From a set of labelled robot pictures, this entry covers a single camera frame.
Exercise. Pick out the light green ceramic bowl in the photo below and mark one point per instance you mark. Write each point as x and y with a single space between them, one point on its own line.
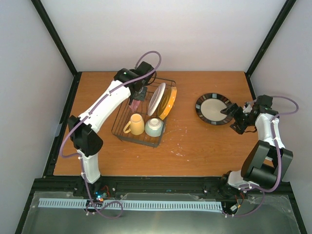
153 127

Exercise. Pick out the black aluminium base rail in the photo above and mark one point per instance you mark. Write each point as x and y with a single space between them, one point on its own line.
203 187

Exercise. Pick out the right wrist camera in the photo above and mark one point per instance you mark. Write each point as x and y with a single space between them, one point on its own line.
248 107

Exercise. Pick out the black rimmed cream plate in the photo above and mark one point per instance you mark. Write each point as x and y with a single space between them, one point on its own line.
208 107

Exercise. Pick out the pink dotted plate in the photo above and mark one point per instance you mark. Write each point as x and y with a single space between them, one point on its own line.
134 105

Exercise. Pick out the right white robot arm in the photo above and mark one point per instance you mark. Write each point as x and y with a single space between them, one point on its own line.
268 161

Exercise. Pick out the dark wire dish rack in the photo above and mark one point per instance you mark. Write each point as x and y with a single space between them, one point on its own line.
124 113

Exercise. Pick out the black frame post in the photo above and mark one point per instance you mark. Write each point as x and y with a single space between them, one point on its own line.
40 9
282 15

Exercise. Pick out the light blue cable duct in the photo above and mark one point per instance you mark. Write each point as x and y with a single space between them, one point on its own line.
135 205

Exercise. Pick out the left black frame post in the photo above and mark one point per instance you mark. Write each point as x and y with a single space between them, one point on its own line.
40 9

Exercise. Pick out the yellow ceramic mug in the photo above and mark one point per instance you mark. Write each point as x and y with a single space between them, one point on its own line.
135 125

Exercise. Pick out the black white striped plate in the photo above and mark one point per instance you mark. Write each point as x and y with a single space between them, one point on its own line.
156 98

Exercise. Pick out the orange dotted plate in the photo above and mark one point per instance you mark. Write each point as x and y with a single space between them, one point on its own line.
166 103

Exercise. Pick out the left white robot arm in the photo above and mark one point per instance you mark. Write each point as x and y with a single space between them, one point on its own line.
84 129

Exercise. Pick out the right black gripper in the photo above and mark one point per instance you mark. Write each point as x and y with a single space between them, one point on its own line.
239 128

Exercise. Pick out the right black frame post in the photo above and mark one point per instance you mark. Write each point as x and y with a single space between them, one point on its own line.
282 15

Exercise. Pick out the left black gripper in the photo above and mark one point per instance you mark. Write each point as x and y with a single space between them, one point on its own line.
141 96

